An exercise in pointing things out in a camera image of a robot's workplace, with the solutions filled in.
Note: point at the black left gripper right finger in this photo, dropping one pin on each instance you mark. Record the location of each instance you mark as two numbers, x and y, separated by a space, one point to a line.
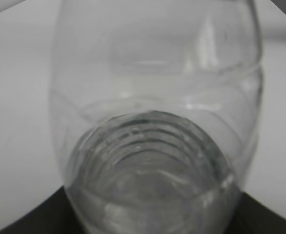
252 217

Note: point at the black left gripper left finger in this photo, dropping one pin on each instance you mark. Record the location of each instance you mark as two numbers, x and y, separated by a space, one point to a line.
54 216

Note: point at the clear cestbon water bottle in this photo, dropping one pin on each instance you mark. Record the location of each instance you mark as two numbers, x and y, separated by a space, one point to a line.
155 109

